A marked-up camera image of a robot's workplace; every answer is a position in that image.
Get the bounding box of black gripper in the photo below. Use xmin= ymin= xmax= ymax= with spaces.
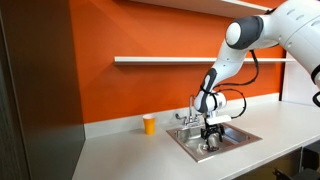
xmin=200 ymin=124 xmax=225 ymax=146

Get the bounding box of small dark packet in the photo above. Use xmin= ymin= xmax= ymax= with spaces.
xmin=202 ymin=145 xmax=219 ymax=152

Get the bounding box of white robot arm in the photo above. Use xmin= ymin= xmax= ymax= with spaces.
xmin=194 ymin=0 xmax=320 ymax=140

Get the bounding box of stainless steel sink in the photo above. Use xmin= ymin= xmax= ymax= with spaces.
xmin=167 ymin=123 xmax=260 ymax=163

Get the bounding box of chrome sink faucet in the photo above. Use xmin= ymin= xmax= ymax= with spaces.
xmin=175 ymin=95 xmax=200 ymax=127

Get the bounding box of orange paper cup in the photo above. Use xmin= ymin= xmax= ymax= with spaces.
xmin=143 ymin=114 xmax=155 ymax=135

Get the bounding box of black chair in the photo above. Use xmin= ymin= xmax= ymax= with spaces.
xmin=273 ymin=140 xmax=320 ymax=180

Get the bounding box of dark tall cabinet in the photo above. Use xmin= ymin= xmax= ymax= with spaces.
xmin=0 ymin=0 xmax=85 ymax=180

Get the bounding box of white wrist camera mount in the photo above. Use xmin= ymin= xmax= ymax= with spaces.
xmin=206 ymin=115 xmax=232 ymax=125

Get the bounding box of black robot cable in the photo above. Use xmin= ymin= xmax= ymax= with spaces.
xmin=213 ymin=49 xmax=261 ymax=120

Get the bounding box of white wall shelf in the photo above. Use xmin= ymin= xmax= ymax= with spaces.
xmin=114 ymin=56 xmax=295 ymax=65

